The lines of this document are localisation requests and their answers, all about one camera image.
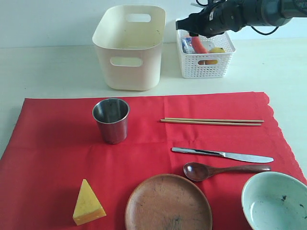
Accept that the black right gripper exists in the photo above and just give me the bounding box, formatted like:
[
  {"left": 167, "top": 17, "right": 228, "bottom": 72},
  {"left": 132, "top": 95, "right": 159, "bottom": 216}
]
[{"left": 175, "top": 0, "right": 246, "bottom": 38}]

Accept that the blue white milk carton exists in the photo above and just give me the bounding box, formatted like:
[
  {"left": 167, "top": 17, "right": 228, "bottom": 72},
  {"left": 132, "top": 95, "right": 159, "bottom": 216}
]
[{"left": 181, "top": 36, "right": 195, "bottom": 54}]

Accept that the red sausage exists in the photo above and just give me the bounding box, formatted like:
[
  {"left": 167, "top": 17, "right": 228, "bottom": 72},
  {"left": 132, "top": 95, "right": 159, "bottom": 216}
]
[{"left": 191, "top": 36, "right": 208, "bottom": 54}]

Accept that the yellow lemon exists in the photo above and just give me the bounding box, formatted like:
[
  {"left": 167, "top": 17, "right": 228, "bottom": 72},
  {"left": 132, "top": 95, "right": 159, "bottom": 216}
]
[{"left": 205, "top": 47, "right": 225, "bottom": 65}]

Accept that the yellow cheese wedge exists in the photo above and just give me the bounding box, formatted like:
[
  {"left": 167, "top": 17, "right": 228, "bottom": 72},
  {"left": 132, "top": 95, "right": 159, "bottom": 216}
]
[{"left": 72, "top": 179, "right": 106, "bottom": 226}]

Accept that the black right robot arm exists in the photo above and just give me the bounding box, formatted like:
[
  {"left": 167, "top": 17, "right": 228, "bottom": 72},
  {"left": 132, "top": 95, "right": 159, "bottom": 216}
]
[{"left": 176, "top": 0, "right": 307, "bottom": 38}]

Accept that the white perforated plastic basket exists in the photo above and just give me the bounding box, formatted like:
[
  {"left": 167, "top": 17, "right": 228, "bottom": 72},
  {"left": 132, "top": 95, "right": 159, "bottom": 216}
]
[{"left": 177, "top": 30, "right": 236, "bottom": 79}]

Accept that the cream plastic bin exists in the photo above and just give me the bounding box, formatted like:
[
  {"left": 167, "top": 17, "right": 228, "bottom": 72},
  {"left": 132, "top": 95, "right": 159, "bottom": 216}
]
[{"left": 92, "top": 5, "right": 166, "bottom": 91}]

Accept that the lower wooden chopstick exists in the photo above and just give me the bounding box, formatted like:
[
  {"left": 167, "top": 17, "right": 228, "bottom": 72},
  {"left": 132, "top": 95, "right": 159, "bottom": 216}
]
[{"left": 160, "top": 119, "right": 261, "bottom": 126}]

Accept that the stainless steel cup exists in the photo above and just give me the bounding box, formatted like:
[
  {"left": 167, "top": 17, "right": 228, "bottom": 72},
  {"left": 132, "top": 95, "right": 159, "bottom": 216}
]
[{"left": 92, "top": 98, "right": 130, "bottom": 144}]

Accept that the silver table knife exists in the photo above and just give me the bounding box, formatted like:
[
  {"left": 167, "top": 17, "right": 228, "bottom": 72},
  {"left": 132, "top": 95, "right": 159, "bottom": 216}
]
[{"left": 171, "top": 147, "right": 274, "bottom": 163}]

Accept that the dark wooden spoon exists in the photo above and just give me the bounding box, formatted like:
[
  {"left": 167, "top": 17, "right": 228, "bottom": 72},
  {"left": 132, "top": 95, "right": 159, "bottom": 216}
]
[{"left": 183, "top": 162, "right": 272, "bottom": 182}]

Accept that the brown wooden plate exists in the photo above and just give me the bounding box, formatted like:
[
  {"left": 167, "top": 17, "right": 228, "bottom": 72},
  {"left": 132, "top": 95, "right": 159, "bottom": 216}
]
[{"left": 125, "top": 174, "right": 213, "bottom": 230}]

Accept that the red table cloth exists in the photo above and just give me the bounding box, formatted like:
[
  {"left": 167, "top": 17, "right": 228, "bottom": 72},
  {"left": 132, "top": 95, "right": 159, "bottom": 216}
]
[{"left": 0, "top": 92, "right": 306, "bottom": 230}]

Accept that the pale green ceramic bowl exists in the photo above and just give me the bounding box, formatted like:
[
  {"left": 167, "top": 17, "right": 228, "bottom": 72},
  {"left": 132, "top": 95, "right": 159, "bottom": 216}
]
[{"left": 241, "top": 172, "right": 307, "bottom": 230}]

